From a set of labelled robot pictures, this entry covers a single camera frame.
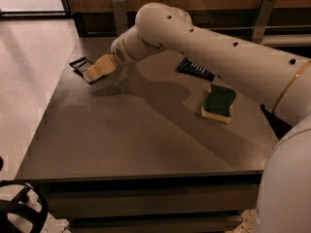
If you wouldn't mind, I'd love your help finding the black office chair base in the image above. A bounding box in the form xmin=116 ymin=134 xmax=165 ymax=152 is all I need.
xmin=0 ymin=181 xmax=49 ymax=233

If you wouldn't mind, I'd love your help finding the dark blue rxbar wrapper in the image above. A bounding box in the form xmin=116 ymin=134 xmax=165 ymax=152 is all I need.
xmin=177 ymin=57 xmax=215 ymax=82

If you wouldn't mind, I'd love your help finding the green and yellow sponge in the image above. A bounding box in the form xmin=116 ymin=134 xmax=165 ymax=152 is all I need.
xmin=201 ymin=84 xmax=236 ymax=124

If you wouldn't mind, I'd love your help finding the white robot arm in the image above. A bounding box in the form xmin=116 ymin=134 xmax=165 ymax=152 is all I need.
xmin=84 ymin=3 xmax=311 ymax=233

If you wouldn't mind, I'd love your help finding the metal wall bracket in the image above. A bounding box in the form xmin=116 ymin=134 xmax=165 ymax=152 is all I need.
xmin=113 ymin=0 xmax=128 ymax=36
xmin=251 ymin=0 xmax=277 ymax=44

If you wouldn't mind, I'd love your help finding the black chocolate rxbar wrapper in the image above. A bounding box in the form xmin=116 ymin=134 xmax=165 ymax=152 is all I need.
xmin=69 ymin=57 xmax=94 ymax=83

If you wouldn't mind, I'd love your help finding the grey table cabinet with drawers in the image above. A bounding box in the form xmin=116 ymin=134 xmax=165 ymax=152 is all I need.
xmin=17 ymin=51 xmax=278 ymax=233

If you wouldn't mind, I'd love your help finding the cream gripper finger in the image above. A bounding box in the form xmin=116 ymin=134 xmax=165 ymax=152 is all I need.
xmin=94 ymin=54 xmax=117 ymax=77
xmin=84 ymin=65 xmax=103 ymax=82

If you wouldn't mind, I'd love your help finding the left metal wall bracket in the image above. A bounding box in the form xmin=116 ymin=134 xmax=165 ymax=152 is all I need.
xmin=113 ymin=0 xmax=128 ymax=36

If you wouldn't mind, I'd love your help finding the right metal wall bracket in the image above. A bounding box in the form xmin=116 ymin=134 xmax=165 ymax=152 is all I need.
xmin=251 ymin=0 xmax=277 ymax=44

